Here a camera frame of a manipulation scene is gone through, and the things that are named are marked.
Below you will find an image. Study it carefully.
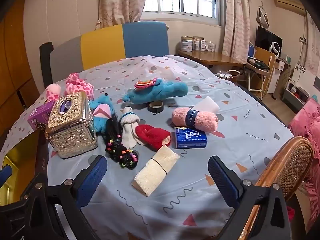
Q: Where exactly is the pink spotted plush toy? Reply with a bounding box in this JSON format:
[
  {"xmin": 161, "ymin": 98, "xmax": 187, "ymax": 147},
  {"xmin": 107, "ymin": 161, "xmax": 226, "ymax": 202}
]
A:
[{"xmin": 46, "ymin": 72, "xmax": 95, "ymax": 103}]

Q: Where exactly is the black beaded hair accessory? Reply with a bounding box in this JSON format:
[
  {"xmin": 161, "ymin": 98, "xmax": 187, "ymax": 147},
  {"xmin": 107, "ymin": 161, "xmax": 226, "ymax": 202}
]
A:
[{"xmin": 104, "ymin": 113, "xmax": 139, "ymax": 171}]

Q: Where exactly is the cream loofah pad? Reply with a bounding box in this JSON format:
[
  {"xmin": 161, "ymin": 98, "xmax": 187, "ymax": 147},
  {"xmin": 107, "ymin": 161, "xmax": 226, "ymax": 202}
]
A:
[{"xmin": 132, "ymin": 145, "xmax": 180, "ymax": 197}]

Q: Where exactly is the pink bedding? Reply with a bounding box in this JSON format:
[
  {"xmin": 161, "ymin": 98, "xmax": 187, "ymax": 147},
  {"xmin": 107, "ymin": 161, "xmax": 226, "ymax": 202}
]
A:
[{"xmin": 287, "ymin": 97, "xmax": 320, "ymax": 240}]

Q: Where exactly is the hanging bag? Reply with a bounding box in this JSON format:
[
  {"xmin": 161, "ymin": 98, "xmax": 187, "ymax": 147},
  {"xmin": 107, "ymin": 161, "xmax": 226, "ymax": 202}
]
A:
[{"xmin": 256, "ymin": 1, "xmax": 270, "ymax": 29}]

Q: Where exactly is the small blue and pink plush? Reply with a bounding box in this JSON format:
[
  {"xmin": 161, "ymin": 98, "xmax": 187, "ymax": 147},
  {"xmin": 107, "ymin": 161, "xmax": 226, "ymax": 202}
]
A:
[{"xmin": 89, "ymin": 94, "xmax": 115, "ymax": 133}]

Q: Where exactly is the low shelf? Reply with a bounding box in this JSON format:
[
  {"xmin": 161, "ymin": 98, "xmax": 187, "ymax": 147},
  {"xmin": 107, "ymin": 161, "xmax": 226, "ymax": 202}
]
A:
[{"xmin": 282, "ymin": 80, "xmax": 310, "ymax": 110}]

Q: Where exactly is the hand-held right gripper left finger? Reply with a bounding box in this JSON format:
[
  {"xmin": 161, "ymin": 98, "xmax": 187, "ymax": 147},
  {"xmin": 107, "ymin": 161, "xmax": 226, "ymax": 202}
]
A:
[{"xmin": 19, "ymin": 155, "xmax": 108, "ymax": 240}]

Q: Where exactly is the white fan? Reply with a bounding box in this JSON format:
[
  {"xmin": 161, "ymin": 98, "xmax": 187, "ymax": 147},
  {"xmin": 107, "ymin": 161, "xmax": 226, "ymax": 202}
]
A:
[{"xmin": 269, "ymin": 42, "xmax": 282, "ymax": 58}]

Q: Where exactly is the wooden folding chair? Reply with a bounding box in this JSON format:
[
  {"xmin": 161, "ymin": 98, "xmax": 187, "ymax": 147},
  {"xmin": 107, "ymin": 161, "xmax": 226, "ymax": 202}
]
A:
[{"xmin": 244, "ymin": 45, "xmax": 277, "ymax": 100}]

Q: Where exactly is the white sponge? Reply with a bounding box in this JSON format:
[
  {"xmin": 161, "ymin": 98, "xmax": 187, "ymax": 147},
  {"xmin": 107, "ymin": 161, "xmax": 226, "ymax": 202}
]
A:
[{"xmin": 194, "ymin": 96, "xmax": 220, "ymax": 117}]

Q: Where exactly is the white cabinet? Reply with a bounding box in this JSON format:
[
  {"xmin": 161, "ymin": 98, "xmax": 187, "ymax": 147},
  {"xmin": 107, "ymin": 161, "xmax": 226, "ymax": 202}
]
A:
[{"xmin": 272, "ymin": 57, "xmax": 292, "ymax": 98}]

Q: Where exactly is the black tape roll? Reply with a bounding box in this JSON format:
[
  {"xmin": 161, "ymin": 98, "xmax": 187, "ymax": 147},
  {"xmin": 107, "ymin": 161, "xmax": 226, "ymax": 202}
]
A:
[{"xmin": 147, "ymin": 101, "xmax": 164, "ymax": 114}]

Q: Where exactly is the rattan chair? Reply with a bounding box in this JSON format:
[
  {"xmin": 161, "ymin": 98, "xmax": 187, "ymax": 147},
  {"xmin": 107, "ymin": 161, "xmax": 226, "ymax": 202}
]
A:
[{"xmin": 225, "ymin": 136, "xmax": 314, "ymax": 240}]

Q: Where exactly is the patterned curtain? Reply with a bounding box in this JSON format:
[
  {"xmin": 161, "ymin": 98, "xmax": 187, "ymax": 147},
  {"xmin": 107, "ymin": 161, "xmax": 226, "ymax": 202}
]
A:
[
  {"xmin": 96, "ymin": 0, "xmax": 148, "ymax": 30},
  {"xmin": 221, "ymin": 0, "xmax": 252, "ymax": 64}
]

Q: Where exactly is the grey yellow blue chair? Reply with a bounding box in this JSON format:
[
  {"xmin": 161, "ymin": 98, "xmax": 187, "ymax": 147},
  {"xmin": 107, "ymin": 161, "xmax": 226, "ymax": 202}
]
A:
[{"xmin": 39, "ymin": 21, "xmax": 169, "ymax": 88}]

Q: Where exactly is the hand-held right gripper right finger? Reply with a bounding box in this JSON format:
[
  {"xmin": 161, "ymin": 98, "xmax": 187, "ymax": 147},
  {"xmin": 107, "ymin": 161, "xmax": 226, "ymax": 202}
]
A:
[{"xmin": 207, "ymin": 155, "xmax": 293, "ymax": 240}]

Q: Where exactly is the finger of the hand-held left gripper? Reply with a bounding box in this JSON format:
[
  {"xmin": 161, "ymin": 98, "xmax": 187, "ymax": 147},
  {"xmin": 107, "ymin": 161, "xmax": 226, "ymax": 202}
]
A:
[{"xmin": 0, "ymin": 164, "xmax": 13, "ymax": 188}]

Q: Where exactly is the air conditioner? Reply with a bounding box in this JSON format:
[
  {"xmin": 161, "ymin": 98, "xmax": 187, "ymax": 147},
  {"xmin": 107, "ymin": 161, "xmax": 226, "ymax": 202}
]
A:
[{"xmin": 274, "ymin": 0, "xmax": 307, "ymax": 15}]

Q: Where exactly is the black television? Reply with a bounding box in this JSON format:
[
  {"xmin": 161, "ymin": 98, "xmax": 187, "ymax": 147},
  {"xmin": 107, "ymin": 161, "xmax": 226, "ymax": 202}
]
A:
[{"xmin": 255, "ymin": 26, "xmax": 283, "ymax": 58}]

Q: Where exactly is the wooden wardrobe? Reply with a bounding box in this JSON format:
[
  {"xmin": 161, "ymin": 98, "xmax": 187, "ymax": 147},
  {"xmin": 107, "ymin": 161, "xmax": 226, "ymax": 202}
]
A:
[{"xmin": 0, "ymin": 0, "xmax": 40, "ymax": 135}]

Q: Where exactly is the blue tissue pack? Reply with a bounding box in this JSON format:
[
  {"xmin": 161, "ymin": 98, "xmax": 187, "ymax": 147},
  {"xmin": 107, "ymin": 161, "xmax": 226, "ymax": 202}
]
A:
[{"xmin": 174, "ymin": 126, "xmax": 208, "ymax": 149}]

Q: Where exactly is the pink dishcloth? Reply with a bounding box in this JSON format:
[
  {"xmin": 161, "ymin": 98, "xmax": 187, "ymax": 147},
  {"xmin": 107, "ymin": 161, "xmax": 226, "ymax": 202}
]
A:
[{"xmin": 171, "ymin": 107, "xmax": 219, "ymax": 133}]

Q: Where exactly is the red knit cloth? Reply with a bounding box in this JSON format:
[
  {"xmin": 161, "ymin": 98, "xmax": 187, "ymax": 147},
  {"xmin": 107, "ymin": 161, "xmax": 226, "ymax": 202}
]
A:
[{"xmin": 135, "ymin": 124, "xmax": 172, "ymax": 147}]

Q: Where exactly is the silver ornate tissue box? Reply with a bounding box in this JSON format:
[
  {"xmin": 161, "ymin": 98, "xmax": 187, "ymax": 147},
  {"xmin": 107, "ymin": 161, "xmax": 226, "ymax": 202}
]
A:
[{"xmin": 45, "ymin": 92, "xmax": 98, "ymax": 159}]

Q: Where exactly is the white power cable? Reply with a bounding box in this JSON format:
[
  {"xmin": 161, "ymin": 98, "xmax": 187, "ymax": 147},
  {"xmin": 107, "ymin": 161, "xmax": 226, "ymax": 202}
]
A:
[{"xmin": 215, "ymin": 69, "xmax": 242, "ymax": 80}]

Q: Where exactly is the white sock doll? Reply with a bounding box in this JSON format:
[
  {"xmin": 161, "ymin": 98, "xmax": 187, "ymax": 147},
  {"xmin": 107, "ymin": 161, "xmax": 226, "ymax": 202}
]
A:
[{"xmin": 120, "ymin": 107, "xmax": 140, "ymax": 149}]

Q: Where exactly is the blue monster plush toy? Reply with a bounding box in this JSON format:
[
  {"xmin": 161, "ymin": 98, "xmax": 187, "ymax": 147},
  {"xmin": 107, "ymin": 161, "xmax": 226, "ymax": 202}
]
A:
[{"xmin": 122, "ymin": 78, "xmax": 188, "ymax": 105}]

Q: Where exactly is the purple box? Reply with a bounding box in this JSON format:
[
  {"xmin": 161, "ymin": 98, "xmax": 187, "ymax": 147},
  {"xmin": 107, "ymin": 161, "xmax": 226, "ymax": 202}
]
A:
[{"xmin": 27, "ymin": 100, "xmax": 56, "ymax": 132}]

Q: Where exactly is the wooden desk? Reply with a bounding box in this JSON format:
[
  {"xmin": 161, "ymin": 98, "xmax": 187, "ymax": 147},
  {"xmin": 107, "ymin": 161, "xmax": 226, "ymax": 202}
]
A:
[{"xmin": 177, "ymin": 50, "xmax": 244, "ymax": 68}]

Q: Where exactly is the printed light blue tablecloth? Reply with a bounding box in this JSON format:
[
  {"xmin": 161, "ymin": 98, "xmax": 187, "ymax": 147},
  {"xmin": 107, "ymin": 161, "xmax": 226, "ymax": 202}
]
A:
[{"xmin": 0, "ymin": 54, "xmax": 294, "ymax": 240}]

